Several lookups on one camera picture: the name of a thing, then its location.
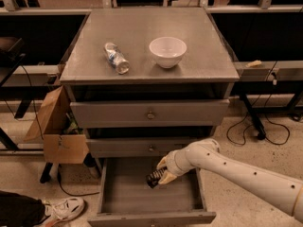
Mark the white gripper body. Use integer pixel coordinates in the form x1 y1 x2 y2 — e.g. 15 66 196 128
166 149 193 177

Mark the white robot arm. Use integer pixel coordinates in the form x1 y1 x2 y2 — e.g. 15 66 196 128
156 138 303 222

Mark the grey bottom drawer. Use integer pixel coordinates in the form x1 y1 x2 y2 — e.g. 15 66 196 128
88 157 216 227

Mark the grey drawer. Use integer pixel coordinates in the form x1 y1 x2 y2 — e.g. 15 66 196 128
86 137 200 158
70 99 229 129
88 157 216 227

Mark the grey top drawer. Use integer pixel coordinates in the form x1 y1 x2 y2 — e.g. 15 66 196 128
70 99 229 129

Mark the grey middle drawer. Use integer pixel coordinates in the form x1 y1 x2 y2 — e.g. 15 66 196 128
86 137 200 158

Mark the grey drawer cabinet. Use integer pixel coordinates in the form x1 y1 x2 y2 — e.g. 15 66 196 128
59 7 241 227

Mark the black table leg right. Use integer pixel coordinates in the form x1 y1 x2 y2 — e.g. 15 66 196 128
240 94 266 140

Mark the brown cardboard box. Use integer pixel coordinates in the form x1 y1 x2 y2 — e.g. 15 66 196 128
24 86 89 164

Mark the clear plastic water bottle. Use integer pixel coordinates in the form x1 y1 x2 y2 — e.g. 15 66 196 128
104 43 130 75

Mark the white ceramic bowl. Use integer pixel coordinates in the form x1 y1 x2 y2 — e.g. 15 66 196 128
149 37 187 68

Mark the white sneaker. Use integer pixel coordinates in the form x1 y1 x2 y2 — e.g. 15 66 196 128
37 197 85 227

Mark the yellow foam scrap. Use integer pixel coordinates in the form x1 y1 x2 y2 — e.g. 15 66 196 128
246 60 262 68

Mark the dark trouser leg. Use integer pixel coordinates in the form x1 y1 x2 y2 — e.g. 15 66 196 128
0 191 45 227

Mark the black floor cable right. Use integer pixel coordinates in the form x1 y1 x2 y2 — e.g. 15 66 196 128
225 69 291 147

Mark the black floor cable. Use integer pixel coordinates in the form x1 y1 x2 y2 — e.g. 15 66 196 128
56 167 100 198
225 69 291 147

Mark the black floor cable left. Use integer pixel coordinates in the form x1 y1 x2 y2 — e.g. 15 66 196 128
56 167 100 198

